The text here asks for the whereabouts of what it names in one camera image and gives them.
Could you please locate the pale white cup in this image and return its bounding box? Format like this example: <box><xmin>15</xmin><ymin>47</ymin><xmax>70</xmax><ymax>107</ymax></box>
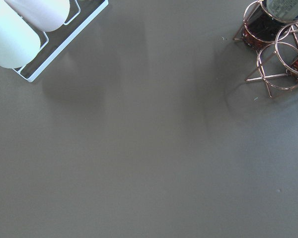
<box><xmin>6</xmin><ymin>0</ymin><xmax>70</xmax><ymax>32</ymax></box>

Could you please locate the white wire cup rack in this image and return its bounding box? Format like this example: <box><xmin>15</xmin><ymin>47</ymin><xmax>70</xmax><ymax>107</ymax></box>
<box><xmin>13</xmin><ymin>0</ymin><xmax>109</xmax><ymax>82</ymax></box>

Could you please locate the copper wire bottle rack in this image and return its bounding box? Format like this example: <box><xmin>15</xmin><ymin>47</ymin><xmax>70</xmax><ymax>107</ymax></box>
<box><xmin>233</xmin><ymin>0</ymin><xmax>298</xmax><ymax>94</ymax></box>

